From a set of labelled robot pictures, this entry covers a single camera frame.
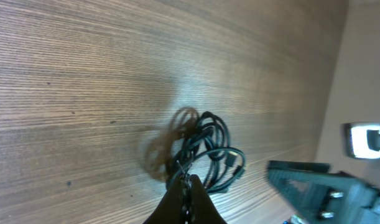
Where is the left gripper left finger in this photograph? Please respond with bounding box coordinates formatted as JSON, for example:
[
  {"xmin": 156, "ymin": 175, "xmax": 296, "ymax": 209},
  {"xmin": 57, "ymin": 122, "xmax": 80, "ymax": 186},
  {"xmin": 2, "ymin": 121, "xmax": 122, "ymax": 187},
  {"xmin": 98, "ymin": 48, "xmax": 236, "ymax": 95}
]
[{"xmin": 144, "ymin": 179, "xmax": 185, "ymax": 224}]

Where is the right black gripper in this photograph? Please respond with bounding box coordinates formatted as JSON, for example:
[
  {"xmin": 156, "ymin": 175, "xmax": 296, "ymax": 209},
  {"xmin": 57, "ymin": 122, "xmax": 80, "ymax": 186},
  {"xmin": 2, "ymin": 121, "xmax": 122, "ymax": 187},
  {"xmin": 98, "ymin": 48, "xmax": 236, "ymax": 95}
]
[{"xmin": 267, "ymin": 161, "xmax": 380, "ymax": 224}]

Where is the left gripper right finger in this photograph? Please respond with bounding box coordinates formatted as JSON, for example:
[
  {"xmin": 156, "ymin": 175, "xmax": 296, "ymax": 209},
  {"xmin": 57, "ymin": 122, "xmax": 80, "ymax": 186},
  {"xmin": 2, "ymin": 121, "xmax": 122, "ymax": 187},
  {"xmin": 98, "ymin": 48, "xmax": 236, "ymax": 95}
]
[{"xmin": 188, "ymin": 174, "xmax": 226, "ymax": 224}]

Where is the black cable bundle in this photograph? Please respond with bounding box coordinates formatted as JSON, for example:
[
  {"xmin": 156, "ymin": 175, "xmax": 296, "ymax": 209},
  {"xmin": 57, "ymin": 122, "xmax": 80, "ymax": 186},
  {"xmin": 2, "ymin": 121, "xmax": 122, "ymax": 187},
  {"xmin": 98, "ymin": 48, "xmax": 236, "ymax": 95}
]
[{"xmin": 165, "ymin": 111, "xmax": 247, "ymax": 194}]

